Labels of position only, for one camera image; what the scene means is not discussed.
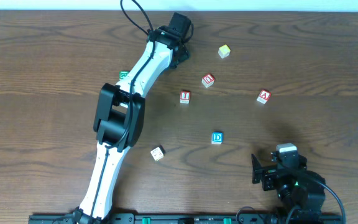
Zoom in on plain wooden picture block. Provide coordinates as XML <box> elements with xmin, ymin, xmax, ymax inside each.
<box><xmin>150</xmin><ymin>146</ymin><xmax>164</xmax><ymax>161</ymax></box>

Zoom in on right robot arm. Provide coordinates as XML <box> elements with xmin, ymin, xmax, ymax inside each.
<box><xmin>251</xmin><ymin>143</ymin><xmax>326</xmax><ymax>223</ymax></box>

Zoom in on yellow letter block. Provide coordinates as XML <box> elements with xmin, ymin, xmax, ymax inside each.
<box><xmin>218</xmin><ymin>44</ymin><xmax>231</xmax><ymax>58</ymax></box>

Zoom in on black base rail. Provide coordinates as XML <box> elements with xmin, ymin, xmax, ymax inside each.
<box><xmin>28</xmin><ymin>213</ymin><xmax>343</xmax><ymax>224</ymax></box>

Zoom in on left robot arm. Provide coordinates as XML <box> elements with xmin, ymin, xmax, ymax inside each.
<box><xmin>71</xmin><ymin>12</ymin><xmax>194</xmax><ymax>223</ymax></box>

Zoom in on blue D letter block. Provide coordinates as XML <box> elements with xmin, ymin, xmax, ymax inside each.
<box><xmin>211</xmin><ymin>132</ymin><xmax>223</xmax><ymax>144</ymax></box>

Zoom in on red U letter block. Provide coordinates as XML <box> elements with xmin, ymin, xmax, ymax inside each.
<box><xmin>201</xmin><ymin>73</ymin><xmax>215</xmax><ymax>88</ymax></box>

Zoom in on red A letter block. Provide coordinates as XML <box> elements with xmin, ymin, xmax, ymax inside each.
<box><xmin>257</xmin><ymin>90</ymin><xmax>272</xmax><ymax>104</ymax></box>

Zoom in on red I letter block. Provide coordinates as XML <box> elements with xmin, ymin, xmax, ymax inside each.
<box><xmin>180</xmin><ymin>91</ymin><xmax>191</xmax><ymax>104</ymax></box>

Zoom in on green R letter block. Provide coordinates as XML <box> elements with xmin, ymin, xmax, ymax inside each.
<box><xmin>119</xmin><ymin>71</ymin><xmax>130</xmax><ymax>80</ymax></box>

